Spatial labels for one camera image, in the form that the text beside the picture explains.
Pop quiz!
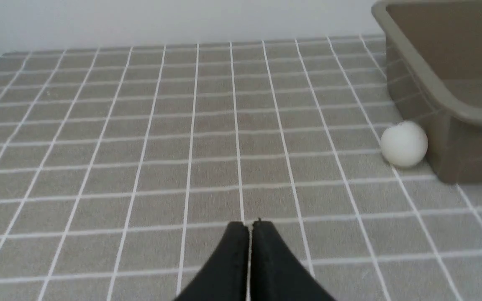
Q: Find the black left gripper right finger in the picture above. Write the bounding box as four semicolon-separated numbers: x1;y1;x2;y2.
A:
250;220;334;301

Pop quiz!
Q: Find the olive green plastic bin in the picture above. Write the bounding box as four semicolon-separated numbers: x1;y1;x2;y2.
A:
372;0;482;184

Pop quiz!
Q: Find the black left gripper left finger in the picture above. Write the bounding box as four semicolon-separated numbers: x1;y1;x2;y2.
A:
175;222;249;301

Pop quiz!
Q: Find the grey checkered tablecloth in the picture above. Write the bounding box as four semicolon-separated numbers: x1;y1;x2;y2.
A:
0;36;482;301

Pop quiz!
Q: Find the white ping-pong ball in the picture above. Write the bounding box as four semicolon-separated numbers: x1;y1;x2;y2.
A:
380;121;428;168

